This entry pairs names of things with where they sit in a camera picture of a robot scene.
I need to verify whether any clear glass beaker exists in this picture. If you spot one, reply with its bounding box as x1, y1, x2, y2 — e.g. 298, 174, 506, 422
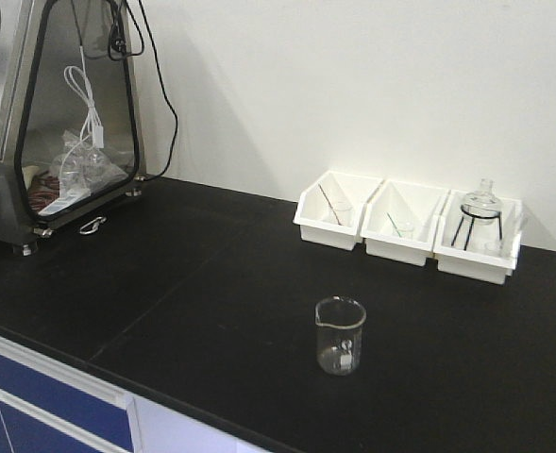
314, 295, 366, 376

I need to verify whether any left white plastic bin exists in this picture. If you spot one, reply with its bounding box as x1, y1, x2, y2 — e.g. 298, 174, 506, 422
294, 171, 383, 251

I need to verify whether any white plastic bin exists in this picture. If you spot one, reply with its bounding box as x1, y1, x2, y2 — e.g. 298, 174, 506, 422
294, 171, 383, 251
433, 190, 524, 285
361, 179, 449, 267

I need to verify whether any small beaker in left bin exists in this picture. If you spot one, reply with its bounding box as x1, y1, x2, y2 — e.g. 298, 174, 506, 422
328, 200, 352, 227

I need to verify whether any small beaker in bin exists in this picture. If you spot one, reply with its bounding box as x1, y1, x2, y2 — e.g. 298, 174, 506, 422
394, 222, 415, 240
483, 240, 503, 258
328, 200, 352, 227

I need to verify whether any middle white plastic bin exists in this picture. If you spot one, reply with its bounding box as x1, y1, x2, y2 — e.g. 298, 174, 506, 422
361, 179, 449, 267

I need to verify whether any small beaker in middle bin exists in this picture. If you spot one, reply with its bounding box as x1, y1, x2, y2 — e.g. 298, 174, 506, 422
394, 222, 415, 240

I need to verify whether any metal carabiner clip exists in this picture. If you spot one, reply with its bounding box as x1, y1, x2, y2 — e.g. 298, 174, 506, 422
78, 216, 107, 236

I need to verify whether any right white plastic bin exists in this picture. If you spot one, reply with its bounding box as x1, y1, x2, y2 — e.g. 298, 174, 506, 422
433, 190, 524, 285

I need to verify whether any clear round glass flask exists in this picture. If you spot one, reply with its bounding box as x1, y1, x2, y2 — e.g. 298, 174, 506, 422
461, 178, 502, 221

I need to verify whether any clear plastic bag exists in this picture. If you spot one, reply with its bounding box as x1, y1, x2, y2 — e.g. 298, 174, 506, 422
42, 129, 127, 196

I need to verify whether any small beaker in right bin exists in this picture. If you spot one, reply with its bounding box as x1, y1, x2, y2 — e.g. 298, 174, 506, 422
483, 240, 503, 258

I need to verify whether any black tripod stand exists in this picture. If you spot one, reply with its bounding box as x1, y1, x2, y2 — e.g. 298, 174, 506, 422
450, 206, 504, 259

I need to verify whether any stainless steel glove box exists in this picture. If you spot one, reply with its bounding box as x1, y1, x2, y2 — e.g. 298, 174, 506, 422
0, 1, 145, 256

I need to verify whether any blue cabinet drawer front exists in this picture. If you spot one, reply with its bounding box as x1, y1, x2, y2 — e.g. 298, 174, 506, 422
0, 337, 143, 452

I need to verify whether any white coiled cable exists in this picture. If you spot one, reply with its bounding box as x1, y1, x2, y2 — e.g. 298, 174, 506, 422
58, 44, 107, 190

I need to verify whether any black power cable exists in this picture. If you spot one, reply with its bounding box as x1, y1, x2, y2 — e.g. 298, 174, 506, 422
102, 0, 179, 181

